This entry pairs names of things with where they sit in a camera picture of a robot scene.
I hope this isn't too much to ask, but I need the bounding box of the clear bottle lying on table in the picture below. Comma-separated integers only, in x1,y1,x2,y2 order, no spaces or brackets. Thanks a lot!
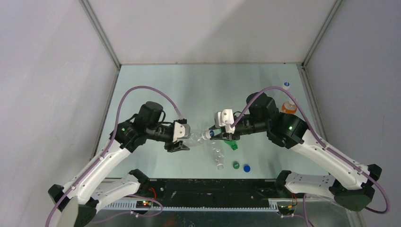
211,140,225,170

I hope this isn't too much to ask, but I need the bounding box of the right circuit board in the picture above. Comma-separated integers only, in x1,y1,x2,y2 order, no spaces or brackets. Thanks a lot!
277,205,296,218

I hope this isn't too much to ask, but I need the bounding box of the clear plastic bottle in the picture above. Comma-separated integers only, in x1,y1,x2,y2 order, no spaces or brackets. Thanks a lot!
183,130,211,148

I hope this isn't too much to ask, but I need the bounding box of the metal cable duct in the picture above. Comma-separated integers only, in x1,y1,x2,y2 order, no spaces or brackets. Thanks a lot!
102,200,279,212

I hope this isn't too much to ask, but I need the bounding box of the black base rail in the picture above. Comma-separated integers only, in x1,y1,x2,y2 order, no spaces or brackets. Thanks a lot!
136,178,292,208

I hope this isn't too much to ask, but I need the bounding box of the green bottle cap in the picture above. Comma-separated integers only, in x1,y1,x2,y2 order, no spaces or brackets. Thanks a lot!
232,161,240,169

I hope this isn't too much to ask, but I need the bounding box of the orange drink bottle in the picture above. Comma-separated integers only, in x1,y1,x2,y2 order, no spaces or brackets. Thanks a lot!
281,99,298,114

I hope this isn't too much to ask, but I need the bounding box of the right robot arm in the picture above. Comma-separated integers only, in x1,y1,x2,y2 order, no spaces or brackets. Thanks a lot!
213,93,382,211

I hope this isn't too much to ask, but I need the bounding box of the circuit board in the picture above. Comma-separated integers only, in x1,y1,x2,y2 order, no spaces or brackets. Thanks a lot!
277,205,296,218
135,200,153,209

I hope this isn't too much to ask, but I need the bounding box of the left circuit board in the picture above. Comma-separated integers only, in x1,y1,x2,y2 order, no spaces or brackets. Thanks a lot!
135,200,153,209

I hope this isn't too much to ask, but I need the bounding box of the clear bottle with blue cap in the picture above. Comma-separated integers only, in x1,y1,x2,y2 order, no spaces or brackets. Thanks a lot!
282,82,290,90

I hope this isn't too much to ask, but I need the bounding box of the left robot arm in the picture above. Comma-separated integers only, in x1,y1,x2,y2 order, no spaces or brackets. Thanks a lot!
48,101,191,227

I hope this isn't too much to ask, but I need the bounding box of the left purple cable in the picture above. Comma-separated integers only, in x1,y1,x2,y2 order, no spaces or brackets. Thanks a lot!
45,86,185,227

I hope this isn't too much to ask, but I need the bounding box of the green plastic bottle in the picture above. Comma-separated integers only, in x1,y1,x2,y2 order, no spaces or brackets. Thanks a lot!
225,140,238,150

